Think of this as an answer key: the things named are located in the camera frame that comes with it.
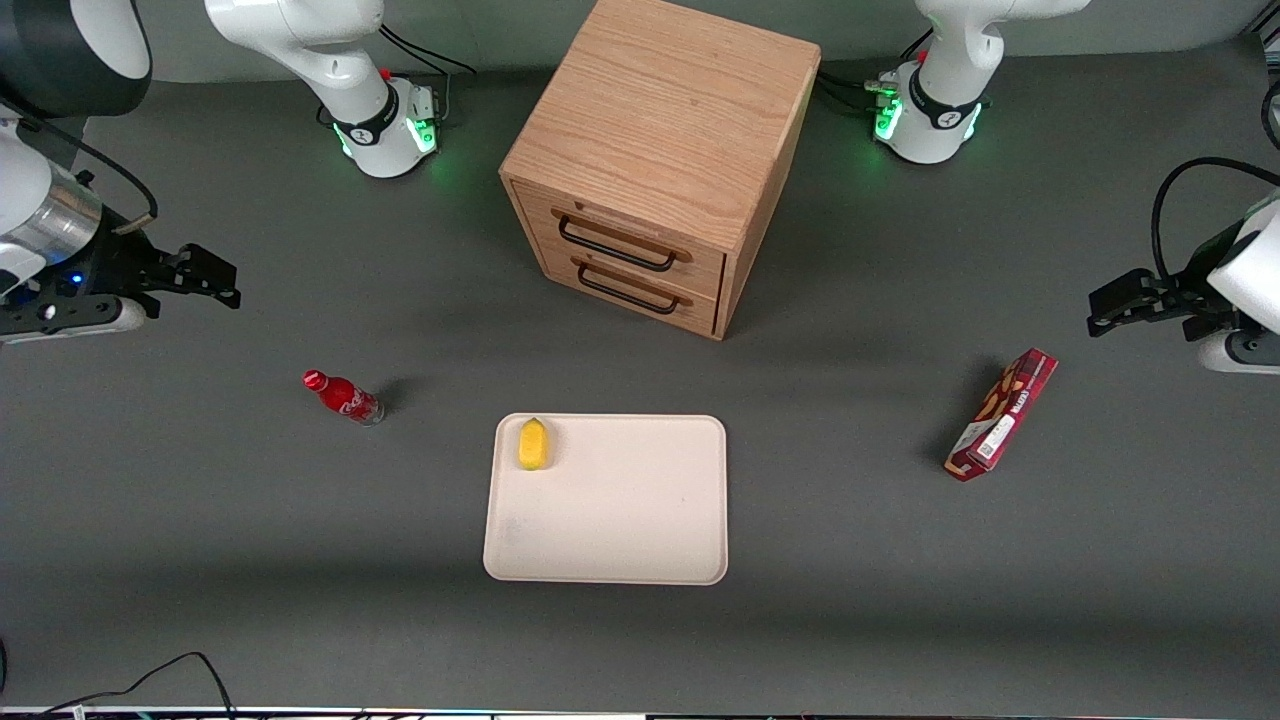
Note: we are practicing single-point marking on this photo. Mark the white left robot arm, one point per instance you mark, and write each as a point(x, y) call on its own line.
point(950, 90)

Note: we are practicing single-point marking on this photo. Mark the yellow lemon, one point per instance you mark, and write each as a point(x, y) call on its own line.
point(533, 445)

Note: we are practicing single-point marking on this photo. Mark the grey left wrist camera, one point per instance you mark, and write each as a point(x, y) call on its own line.
point(1240, 352)

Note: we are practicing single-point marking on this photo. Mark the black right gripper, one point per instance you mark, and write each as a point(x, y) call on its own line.
point(112, 262)

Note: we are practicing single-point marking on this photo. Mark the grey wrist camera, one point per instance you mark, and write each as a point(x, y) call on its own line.
point(60, 318)
point(1240, 352)

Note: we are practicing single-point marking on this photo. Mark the red coke bottle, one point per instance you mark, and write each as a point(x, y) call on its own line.
point(345, 397)

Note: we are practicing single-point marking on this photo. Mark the wooden two-drawer cabinet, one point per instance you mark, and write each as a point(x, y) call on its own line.
point(660, 120)

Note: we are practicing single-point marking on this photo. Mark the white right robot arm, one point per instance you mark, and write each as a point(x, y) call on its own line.
point(320, 50)

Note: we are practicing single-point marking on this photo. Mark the red tartan cookie box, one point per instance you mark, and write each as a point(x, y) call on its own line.
point(1000, 420)

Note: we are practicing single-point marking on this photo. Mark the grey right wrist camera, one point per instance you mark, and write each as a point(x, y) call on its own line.
point(60, 318)

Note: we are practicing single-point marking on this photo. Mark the beige plastic tray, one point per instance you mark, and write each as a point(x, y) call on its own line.
point(620, 500)

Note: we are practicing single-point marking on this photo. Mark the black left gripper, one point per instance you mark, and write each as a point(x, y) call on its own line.
point(1190, 276)

